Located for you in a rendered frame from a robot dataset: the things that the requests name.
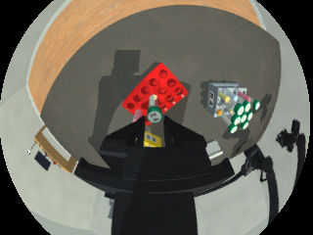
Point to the red tube rack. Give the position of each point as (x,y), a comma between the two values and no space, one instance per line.
(152,84)

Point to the test tube with pink liquid and green-white cap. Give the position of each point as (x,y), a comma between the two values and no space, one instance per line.
(254,103)

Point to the yellow tube rack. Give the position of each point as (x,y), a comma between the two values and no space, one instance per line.
(152,140)

